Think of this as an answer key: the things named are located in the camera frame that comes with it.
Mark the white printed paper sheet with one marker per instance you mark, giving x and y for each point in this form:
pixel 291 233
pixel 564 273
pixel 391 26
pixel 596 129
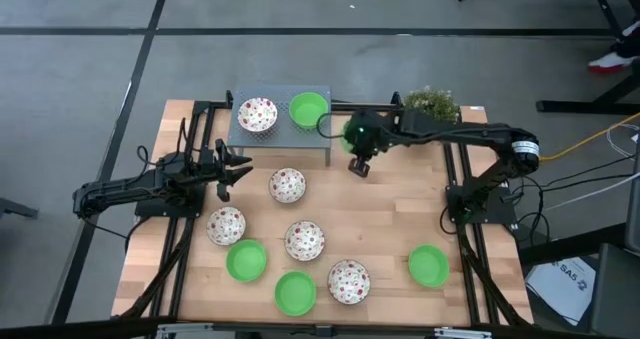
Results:
pixel 565 284

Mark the small potted green plant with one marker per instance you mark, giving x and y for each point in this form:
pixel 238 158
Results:
pixel 432 104

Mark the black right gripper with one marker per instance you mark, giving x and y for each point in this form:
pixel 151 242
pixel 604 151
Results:
pixel 372 141

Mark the floral ceramic mini bowl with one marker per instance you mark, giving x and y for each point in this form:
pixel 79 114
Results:
pixel 226 225
pixel 287 185
pixel 304 240
pixel 349 281
pixel 257 114

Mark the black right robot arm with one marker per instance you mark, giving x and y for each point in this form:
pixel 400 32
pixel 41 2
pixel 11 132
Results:
pixel 450 131

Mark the green plastic mini bowl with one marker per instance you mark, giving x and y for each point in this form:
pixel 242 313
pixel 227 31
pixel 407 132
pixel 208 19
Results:
pixel 246 260
pixel 428 265
pixel 308 110
pixel 295 293
pixel 345 138

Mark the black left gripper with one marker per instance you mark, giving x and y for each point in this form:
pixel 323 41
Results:
pixel 210 171

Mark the person's foot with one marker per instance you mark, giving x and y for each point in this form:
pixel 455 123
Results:
pixel 607 63

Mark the black metal stand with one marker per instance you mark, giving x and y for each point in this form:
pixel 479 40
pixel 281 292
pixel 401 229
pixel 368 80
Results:
pixel 590 106

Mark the silver aluminium bracket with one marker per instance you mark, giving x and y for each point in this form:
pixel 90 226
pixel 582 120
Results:
pixel 177 330
pixel 462 333

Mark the black aluminium rig frame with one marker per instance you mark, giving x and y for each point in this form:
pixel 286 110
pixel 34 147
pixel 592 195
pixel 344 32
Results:
pixel 210 104

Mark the dark grey box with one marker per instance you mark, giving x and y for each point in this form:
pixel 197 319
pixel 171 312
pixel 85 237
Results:
pixel 617 289

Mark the grey perforated metal shelf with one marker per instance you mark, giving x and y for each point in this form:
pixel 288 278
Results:
pixel 285 139

